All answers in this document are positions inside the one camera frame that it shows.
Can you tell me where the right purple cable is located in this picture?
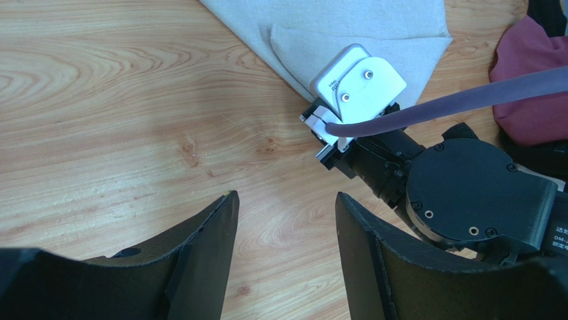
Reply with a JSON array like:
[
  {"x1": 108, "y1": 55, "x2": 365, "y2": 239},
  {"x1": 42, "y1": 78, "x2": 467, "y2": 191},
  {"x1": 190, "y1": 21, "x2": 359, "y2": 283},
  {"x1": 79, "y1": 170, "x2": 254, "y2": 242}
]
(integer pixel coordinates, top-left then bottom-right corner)
[{"x1": 325, "y1": 65, "x2": 568, "y2": 139}]

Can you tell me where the beige linen napkin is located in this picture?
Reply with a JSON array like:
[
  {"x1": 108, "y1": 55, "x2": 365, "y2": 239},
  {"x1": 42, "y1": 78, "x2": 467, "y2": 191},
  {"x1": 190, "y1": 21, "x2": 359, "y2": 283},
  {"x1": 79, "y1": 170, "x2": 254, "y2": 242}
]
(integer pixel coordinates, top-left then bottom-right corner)
[{"x1": 205, "y1": 0, "x2": 452, "y2": 108}]

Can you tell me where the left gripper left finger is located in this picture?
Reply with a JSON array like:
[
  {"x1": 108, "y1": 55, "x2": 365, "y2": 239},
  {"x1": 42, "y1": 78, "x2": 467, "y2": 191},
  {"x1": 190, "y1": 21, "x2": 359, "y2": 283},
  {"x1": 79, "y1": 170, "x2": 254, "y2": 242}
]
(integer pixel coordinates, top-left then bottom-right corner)
[{"x1": 1, "y1": 191, "x2": 239, "y2": 319}]

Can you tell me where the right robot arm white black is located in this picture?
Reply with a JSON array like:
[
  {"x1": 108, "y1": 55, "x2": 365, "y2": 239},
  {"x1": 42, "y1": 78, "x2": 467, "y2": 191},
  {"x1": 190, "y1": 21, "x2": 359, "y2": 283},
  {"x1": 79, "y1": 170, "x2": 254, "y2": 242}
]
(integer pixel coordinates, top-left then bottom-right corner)
[{"x1": 317, "y1": 123, "x2": 567, "y2": 265}]

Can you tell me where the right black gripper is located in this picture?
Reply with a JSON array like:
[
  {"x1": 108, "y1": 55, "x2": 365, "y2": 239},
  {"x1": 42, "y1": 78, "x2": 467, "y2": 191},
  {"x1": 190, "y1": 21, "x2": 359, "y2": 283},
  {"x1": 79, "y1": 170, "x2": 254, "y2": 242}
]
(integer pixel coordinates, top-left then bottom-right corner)
[{"x1": 299, "y1": 98, "x2": 427, "y2": 209}]

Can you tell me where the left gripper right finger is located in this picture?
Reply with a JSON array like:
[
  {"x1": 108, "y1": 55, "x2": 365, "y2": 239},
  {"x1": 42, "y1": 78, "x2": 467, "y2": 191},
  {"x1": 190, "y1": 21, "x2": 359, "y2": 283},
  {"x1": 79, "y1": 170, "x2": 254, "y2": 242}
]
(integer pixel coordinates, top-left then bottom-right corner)
[{"x1": 335, "y1": 192, "x2": 567, "y2": 319}]

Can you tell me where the maroon garment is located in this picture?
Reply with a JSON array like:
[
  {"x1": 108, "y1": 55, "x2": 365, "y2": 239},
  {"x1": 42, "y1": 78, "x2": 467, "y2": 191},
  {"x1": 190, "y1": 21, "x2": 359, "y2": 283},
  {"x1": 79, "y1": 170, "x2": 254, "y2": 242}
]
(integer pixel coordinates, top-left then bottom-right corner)
[{"x1": 489, "y1": 16, "x2": 567, "y2": 146}]

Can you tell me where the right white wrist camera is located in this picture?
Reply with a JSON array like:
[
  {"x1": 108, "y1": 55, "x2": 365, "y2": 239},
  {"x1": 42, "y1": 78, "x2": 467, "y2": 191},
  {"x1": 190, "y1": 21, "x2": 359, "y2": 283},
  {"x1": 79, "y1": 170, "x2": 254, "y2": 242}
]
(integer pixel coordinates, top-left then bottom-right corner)
[{"x1": 311, "y1": 44, "x2": 407, "y2": 124}]

